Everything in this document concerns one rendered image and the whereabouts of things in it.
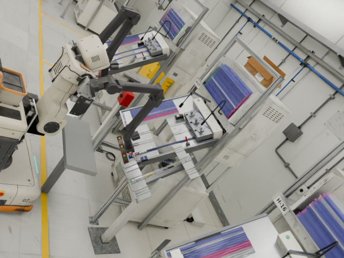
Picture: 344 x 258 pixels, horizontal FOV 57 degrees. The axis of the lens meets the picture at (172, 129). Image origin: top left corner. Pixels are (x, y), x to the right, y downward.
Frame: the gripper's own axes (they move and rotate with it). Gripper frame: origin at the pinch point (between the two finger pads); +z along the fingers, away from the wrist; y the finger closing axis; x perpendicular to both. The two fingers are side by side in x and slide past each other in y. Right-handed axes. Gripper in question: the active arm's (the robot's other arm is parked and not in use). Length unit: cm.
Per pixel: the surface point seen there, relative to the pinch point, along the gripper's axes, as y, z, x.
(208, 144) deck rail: -10, 3, -63
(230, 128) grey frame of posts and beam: -12, -11, -81
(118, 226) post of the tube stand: -34, 40, 25
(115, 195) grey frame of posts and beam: -14.2, 26.6, 21.0
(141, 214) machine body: -10, 71, 5
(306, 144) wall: 22, 84, -195
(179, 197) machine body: -9, 64, -34
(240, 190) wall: 36, 156, -124
